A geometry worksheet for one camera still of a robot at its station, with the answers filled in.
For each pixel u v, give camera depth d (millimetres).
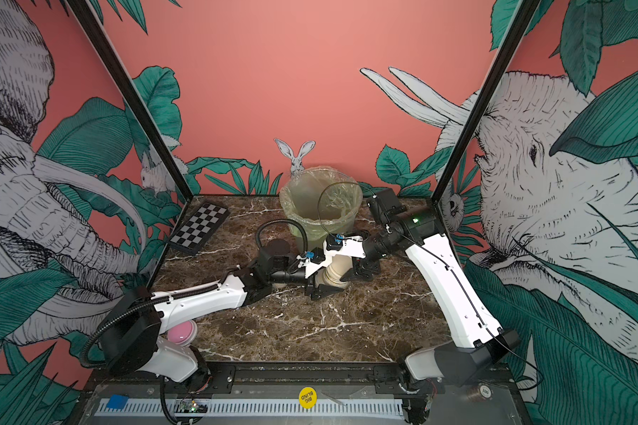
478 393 675
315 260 604
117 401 692
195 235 1024
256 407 701
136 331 424
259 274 639
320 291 637
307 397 714
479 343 384
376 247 549
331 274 636
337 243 536
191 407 700
